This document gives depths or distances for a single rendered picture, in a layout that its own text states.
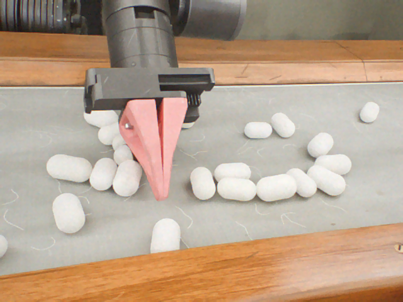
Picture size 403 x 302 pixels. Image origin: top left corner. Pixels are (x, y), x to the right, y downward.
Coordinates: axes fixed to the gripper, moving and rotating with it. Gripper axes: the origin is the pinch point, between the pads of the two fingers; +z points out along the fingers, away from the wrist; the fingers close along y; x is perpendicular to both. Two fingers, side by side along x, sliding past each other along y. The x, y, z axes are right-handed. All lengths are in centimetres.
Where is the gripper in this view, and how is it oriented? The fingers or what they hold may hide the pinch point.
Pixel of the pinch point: (160, 189)
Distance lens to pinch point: 36.9
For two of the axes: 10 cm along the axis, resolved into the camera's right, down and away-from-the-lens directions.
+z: 1.5, 9.6, -2.4
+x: -2.9, 2.8, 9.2
